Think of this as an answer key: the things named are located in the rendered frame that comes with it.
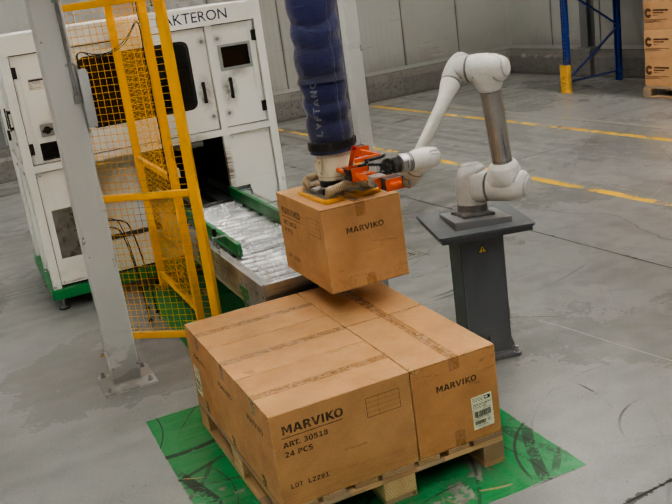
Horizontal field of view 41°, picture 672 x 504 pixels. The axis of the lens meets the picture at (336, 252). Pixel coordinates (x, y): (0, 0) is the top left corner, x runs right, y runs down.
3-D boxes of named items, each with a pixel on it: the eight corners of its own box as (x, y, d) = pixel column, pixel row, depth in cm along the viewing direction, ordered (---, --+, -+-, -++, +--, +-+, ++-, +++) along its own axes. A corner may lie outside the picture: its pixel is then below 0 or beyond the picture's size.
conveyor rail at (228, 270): (161, 232, 668) (157, 208, 662) (168, 231, 670) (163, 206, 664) (267, 321, 463) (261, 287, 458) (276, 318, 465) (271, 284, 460)
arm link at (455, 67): (435, 74, 432) (461, 72, 425) (446, 47, 440) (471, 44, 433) (445, 92, 441) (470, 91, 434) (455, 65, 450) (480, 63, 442)
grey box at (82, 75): (83, 124, 484) (71, 69, 476) (93, 122, 486) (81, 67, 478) (89, 128, 467) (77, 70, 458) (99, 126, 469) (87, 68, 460)
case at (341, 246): (287, 266, 464) (275, 191, 453) (357, 248, 478) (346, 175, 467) (332, 294, 410) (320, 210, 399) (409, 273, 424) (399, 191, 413)
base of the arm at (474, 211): (478, 208, 483) (477, 198, 482) (496, 214, 462) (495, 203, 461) (447, 213, 478) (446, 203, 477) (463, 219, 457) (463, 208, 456)
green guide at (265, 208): (230, 197, 684) (228, 185, 681) (243, 194, 688) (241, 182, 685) (310, 240, 542) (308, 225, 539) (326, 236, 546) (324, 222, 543)
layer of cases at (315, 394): (198, 398, 448) (183, 324, 436) (374, 343, 483) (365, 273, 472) (283, 511, 342) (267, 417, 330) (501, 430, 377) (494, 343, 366)
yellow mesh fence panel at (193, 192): (99, 357, 557) (19, 10, 495) (107, 350, 566) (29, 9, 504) (230, 353, 534) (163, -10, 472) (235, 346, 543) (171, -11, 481)
